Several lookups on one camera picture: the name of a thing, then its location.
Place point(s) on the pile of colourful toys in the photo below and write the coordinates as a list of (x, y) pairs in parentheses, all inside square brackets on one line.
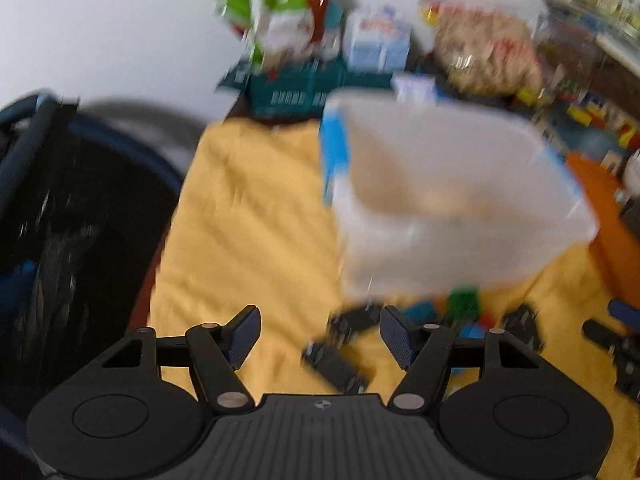
[(595, 115)]

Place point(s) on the yellow cloth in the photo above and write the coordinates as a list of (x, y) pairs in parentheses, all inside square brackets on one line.
[(240, 220)]

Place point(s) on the red toy block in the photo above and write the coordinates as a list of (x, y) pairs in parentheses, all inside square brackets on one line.
[(488, 320)]

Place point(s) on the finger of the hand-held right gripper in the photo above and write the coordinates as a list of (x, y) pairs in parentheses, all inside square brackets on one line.
[(617, 350), (625, 312)]

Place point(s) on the black basket with blue rim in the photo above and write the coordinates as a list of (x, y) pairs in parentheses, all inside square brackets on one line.
[(65, 240)]

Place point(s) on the dark green box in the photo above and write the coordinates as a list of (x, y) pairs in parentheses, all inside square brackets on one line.
[(290, 92)]

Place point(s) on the shelf unit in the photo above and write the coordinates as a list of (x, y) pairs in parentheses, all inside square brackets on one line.
[(600, 60)]

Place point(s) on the clear bag of beige snacks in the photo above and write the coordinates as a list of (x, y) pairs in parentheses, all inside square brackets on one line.
[(485, 45)]

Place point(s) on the orange cloth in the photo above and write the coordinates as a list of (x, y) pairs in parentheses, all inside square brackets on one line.
[(600, 200)]

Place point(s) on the black toy piece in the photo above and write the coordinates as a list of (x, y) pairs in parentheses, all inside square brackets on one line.
[(355, 321), (337, 367), (524, 325)]

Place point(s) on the small white box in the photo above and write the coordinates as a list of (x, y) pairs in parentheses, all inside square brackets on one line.
[(414, 87)]

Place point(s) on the green toy block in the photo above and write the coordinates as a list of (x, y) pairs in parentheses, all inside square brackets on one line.
[(462, 305)]

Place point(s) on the green and white snack bag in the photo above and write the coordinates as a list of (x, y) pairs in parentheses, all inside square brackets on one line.
[(280, 5)]

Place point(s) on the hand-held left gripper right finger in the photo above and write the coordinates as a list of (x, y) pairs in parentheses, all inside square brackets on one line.
[(397, 337)]

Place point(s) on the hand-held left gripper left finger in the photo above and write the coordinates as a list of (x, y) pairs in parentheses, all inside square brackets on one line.
[(245, 336)]

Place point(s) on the blue toy block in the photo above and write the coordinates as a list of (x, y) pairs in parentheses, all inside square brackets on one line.
[(424, 314)]

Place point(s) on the white and blue carton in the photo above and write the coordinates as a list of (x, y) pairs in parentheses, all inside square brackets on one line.
[(375, 40)]

